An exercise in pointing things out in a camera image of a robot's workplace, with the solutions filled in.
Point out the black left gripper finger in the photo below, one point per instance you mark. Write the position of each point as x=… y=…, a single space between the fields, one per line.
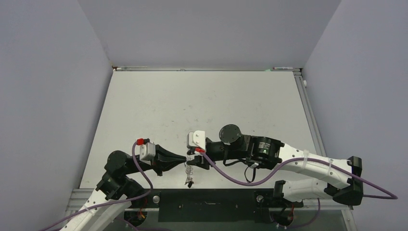
x=164 y=154
x=168 y=165

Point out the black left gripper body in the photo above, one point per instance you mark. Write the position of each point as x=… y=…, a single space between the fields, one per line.
x=156 y=163

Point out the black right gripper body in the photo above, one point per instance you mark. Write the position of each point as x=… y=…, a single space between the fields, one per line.
x=215 y=150

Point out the steel oval key holder plate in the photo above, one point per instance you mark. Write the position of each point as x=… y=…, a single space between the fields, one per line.
x=188 y=170

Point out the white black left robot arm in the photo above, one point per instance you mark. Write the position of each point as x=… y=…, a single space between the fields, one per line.
x=123 y=184

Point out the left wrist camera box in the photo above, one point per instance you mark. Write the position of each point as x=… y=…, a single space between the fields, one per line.
x=147 y=149

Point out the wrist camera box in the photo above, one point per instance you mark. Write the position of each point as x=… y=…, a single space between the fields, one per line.
x=196 y=139
x=147 y=149

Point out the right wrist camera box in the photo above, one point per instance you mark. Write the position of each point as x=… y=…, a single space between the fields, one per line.
x=196 y=139

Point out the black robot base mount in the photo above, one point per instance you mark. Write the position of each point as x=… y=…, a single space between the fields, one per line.
x=209 y=205

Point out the marker pen on rail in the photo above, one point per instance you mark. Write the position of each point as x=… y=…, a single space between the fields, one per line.
x=283 y=68

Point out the aluminium table edge rail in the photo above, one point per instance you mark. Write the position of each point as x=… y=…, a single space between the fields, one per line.
x=306 y=103

